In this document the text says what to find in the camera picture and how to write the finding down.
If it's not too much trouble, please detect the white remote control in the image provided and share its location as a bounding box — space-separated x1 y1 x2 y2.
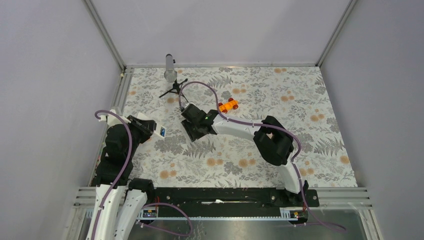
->
137 112 167 139

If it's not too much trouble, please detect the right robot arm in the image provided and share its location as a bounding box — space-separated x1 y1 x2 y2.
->
180 103 308 206

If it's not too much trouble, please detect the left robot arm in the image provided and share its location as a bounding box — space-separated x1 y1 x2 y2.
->
86 111 161 240

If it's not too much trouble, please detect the orange toy car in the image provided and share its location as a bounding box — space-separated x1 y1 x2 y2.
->
218 97 239 114

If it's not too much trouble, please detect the black mini tripod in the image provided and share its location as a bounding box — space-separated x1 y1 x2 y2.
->
159 78 188 101

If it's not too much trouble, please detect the silver microphone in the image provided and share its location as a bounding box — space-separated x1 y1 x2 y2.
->
164 53 178 83

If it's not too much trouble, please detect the floral table mat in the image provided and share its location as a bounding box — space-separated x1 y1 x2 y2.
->
118 66 358 188

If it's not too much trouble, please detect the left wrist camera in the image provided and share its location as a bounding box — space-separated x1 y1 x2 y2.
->
106 107 130 127

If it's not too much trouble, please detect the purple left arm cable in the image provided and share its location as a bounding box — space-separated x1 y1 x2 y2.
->
91 109 194 240

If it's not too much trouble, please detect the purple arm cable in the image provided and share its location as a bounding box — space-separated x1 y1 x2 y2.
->
91 109 194 240
177 81 347 234

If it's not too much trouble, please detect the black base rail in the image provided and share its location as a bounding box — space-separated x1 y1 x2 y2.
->
147 187 320 218

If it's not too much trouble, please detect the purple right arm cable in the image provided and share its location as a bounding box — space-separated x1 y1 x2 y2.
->
177 81 347 234

